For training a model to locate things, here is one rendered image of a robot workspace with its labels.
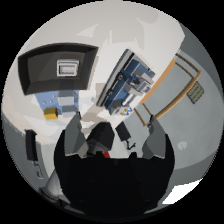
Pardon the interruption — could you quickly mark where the yellow block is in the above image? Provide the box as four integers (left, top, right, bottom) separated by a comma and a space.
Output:
44, 107, 58, 120

